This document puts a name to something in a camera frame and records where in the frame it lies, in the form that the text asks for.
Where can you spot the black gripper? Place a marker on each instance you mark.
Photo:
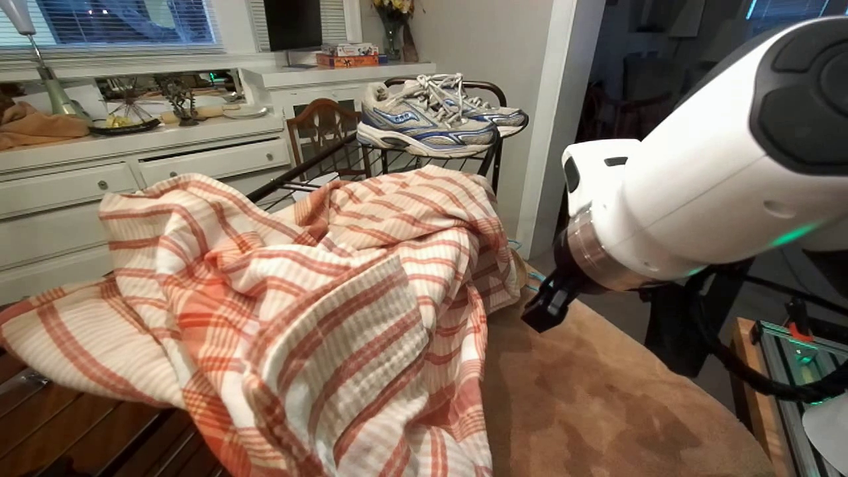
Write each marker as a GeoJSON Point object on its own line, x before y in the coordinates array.
{"type": "Point", "coordinates": [551, 301]}

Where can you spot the orange box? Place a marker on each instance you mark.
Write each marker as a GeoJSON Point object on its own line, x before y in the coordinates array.
{"type": "Point", "coordinates": [348, 56]}

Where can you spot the window with white frame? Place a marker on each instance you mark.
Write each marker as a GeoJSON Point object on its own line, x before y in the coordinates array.
{"type": "Point", "coordinates": [114, 23]}

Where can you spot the brown carved wooden chair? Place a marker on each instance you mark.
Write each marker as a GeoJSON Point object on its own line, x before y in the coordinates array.
{"type": "Point", "coordinates": [321, 124]}

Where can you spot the orange black clamp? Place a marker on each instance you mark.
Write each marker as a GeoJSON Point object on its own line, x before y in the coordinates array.
{"type": "Point", "coordinates": [798, 318]}

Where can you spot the white counter shelf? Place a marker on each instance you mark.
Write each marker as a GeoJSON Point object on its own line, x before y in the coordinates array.
{"type": "Point", "coordinates": [291, 79]}

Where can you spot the tan suede tablecloth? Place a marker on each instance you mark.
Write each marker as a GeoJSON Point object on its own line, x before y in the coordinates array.
{"type": "Point", "coordinates": [600, 407]}

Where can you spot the white blue running sneaker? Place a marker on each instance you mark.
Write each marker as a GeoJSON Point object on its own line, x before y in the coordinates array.
{"type": "Point", "coordinates": [413, 120]}
{"type": "Point", "coordinates": [494, 112]}

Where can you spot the flower vase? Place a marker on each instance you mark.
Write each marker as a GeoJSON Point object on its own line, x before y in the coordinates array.
{"type": "Point", "coordinates": [393, 36]}

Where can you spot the brown crumpled cloth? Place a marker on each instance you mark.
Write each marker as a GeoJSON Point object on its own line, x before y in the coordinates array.
{"type": "Point", "coordinates": [34, 124]}

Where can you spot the red white plaid towel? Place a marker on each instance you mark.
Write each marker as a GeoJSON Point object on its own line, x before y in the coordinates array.
{"type": "Point", "coordinates": [335, 334]}

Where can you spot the black dish with fruit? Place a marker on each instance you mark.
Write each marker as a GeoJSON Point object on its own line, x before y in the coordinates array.
{"type": "Point", "coordinates": [123, 124]}

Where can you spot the black metal shoe rack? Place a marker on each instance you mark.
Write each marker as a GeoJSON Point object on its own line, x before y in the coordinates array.
{"type": "Point", "coordinates": [265, 189]}

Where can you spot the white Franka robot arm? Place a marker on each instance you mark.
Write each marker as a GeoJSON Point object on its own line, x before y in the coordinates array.
{"type": "Point", "coordinates": [705, 177]}

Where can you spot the white drawer dresser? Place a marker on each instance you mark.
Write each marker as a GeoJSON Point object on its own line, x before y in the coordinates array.
{"type": "Point", "coordinates": [70, 189]}

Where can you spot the aluminium rail frame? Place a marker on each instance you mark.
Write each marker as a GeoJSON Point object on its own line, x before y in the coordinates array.
{"type": "Point", "coordinates": [782, 379]}

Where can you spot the wooden workbench top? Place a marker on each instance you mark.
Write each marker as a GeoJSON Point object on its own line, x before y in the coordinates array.
{"type": "Point", "coordinates": [745, 379]}

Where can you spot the dark framed screen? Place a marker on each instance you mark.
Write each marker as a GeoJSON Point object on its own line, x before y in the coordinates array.
{"type": "Point", "coordinates": [291, 23]}

